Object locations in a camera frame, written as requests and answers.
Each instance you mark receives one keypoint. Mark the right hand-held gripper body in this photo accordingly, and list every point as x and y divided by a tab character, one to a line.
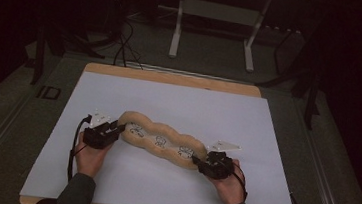
218	166

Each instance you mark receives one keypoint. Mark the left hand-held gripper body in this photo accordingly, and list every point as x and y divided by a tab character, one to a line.
100	137

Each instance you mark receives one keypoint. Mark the person's left hand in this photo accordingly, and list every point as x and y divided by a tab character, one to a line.
89	160

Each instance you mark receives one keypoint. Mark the person's right hand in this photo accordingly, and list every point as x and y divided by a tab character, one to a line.
232	190

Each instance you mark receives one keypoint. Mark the white table sheet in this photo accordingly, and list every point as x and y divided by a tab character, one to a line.
169	97

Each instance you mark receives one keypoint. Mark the black metal stand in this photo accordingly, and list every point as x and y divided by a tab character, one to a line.
311	104
39	55

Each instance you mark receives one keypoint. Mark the white metal stand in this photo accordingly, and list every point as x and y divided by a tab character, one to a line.
175	31

